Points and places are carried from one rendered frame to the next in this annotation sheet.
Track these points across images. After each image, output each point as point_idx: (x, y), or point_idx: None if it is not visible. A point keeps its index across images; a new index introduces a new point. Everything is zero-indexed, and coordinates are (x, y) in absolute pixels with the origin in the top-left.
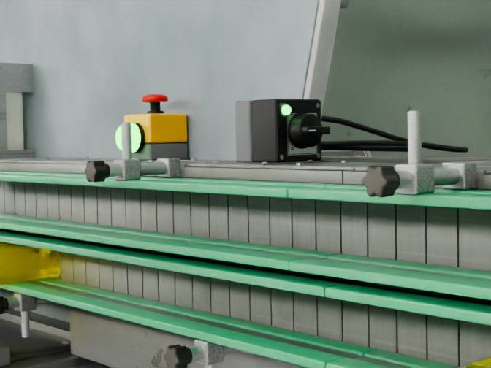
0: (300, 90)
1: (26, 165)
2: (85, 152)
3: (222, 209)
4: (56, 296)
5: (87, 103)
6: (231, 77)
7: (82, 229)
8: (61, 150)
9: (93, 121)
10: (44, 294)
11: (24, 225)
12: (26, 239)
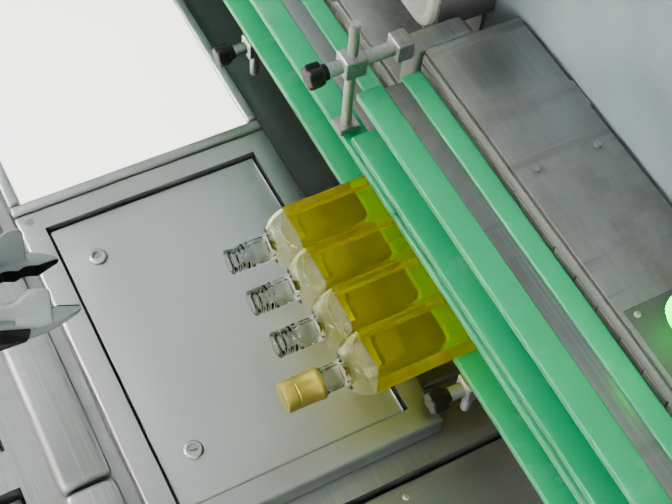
0: None
1: (500, 163)
2: (593, 92)
3: None
4: (525, 467)
5: (620, 42)
6: None
7: (583, 445)
8: (550, 37)
9: (623, 78)
10: (507, 441)
11: (494, 353)
12: (493, 360)
